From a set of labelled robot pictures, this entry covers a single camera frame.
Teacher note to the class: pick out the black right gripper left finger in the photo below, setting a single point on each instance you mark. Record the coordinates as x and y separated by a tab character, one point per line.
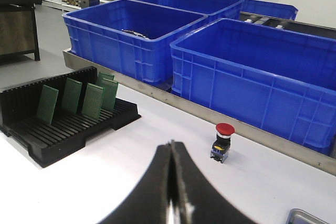
149	201

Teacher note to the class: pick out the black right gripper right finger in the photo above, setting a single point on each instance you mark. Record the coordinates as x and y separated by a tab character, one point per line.
197	201

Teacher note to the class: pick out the green circuit board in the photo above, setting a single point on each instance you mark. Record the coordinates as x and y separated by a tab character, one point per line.
110	92
47	103
71	95
102	76
93	101

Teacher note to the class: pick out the silver metal tray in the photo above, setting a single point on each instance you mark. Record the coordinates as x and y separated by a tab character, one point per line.
298	216

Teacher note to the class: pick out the green circuit board front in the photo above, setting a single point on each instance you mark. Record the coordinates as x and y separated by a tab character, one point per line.
71	95

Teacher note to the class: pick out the black slotted board rack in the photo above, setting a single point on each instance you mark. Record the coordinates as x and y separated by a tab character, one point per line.
67	133

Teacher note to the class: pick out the red emergency stop button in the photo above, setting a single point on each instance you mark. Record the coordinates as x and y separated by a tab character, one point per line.
221	146

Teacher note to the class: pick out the blue plastic crate centre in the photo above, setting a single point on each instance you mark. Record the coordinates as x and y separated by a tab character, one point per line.
279	81

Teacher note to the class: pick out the blue plastic crate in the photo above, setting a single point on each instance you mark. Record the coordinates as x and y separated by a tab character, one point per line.
279	81
130	37

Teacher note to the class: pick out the blue plastic crate left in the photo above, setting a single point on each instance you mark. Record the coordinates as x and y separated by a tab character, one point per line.
130	37

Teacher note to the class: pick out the blue crate far back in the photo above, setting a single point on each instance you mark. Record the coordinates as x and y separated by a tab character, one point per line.
214	9

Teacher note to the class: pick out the blue crate back right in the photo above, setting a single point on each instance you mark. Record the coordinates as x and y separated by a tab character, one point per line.
271	9

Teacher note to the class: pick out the dark wooden cabinet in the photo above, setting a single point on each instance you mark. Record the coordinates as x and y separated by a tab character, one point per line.
18	28

